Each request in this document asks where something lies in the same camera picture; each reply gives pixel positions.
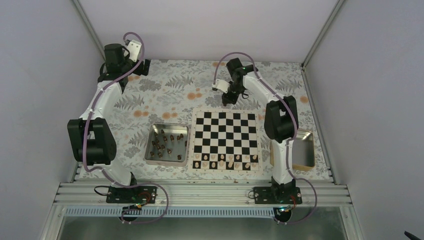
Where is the floral patterned table mat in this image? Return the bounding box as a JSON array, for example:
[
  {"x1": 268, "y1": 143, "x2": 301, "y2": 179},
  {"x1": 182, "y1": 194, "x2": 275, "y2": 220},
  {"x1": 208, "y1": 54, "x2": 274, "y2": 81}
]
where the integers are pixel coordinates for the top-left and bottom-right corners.
[{"x1": 78, "y1": 59, "x2": 332, "y2": 182}]

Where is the aluminium rail frame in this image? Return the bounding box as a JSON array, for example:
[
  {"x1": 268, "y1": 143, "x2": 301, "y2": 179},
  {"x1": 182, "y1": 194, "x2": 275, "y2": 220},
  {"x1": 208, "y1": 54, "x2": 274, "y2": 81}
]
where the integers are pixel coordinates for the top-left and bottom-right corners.
[{"x1": 53, "y1": 180, "x2": 353, "y2": 207}]

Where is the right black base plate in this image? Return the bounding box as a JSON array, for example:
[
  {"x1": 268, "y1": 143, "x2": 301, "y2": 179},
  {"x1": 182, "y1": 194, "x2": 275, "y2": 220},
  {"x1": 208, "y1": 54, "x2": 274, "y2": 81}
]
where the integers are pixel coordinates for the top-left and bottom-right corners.
[{"x1": 253, "y1": 186, "x2": 303, "y2": 205}]

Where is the silver metal tray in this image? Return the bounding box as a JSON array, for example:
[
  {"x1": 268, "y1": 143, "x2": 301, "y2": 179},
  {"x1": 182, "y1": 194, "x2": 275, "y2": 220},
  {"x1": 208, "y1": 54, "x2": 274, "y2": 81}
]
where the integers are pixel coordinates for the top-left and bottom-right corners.
[{"x1": 144, "y1": 123, "x2": 190, "y2": 168}]

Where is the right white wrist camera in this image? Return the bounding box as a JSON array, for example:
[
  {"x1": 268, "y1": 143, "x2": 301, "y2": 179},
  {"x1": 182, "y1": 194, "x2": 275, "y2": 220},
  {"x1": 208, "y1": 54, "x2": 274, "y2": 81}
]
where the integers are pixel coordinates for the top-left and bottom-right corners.
[{"x1": 212, "y1": 79, "x2": 230, "y2": 93}]

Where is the gold rimmed metal tray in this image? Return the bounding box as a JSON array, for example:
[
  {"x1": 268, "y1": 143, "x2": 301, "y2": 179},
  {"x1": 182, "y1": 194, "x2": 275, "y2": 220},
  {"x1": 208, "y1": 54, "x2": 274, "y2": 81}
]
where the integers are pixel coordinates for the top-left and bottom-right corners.
[{"x1": 270, "y1": 129, "x2": 315, "y2": 173}]

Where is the black white chessboard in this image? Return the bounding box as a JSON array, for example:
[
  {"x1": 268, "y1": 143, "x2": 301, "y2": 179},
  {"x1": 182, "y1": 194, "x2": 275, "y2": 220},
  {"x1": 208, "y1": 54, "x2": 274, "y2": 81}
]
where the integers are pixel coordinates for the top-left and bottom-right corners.
[{"x1": 187, "y1": 108, "x2": 263, "y2": 175}]

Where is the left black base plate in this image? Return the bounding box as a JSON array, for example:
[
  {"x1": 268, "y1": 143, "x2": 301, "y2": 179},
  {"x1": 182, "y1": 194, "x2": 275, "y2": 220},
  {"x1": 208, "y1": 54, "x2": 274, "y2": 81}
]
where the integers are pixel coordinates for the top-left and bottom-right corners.
[{"x1": 106, "y1": 185, "x2": 157, "y2": 204}]

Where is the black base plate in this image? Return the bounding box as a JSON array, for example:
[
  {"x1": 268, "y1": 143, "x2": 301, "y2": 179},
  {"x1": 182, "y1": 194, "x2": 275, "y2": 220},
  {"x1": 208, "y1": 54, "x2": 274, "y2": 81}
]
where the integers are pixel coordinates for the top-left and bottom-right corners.
[
  {"x1": 106, "y1": 185, "x2": 157, "y2": 204},
  {"x1": 253, "y1": 186, "x2": 303, "y2": 205}
]

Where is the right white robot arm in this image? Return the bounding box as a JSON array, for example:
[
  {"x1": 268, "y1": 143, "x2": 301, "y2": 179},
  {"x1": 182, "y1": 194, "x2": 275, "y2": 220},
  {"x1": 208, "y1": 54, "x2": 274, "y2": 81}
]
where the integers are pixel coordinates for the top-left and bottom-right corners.
[{"x1": 221, "y1": 58, "x2": 299, "y2": 204}]

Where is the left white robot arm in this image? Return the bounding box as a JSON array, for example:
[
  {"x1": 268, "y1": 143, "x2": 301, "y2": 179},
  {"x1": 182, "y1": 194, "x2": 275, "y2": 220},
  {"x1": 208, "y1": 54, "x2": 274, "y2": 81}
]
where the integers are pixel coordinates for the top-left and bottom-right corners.
[{"x1": 67, "y1": 40, "x2": 150, "y2": 203}]

